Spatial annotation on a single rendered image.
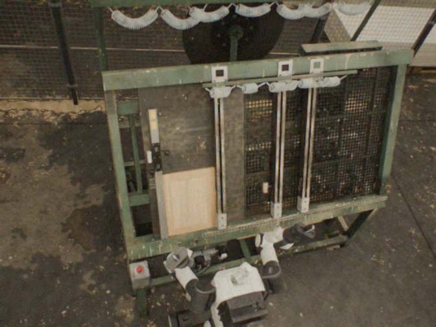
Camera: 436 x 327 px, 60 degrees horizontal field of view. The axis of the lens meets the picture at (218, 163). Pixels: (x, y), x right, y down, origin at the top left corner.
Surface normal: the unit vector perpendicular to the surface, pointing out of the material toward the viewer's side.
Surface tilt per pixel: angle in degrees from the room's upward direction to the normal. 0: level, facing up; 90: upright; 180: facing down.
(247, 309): 0
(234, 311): 0
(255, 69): 60
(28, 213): 0
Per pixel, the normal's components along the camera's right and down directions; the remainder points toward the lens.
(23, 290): 0.13, -0.62
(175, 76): 0.31, 0.35
